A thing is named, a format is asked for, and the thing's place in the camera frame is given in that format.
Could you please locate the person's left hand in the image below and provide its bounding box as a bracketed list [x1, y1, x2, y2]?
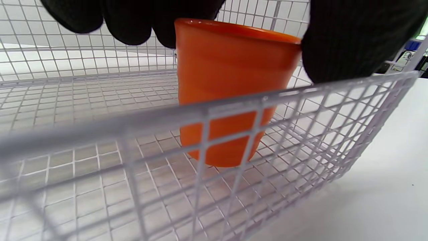
[40, 0, 428, 84]

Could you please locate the orange cup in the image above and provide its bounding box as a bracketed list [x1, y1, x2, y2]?
[174, 18, 302, 168]

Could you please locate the white mesh sliding drawer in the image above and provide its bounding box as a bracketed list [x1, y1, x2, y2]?
[0, 0, 420, 241]

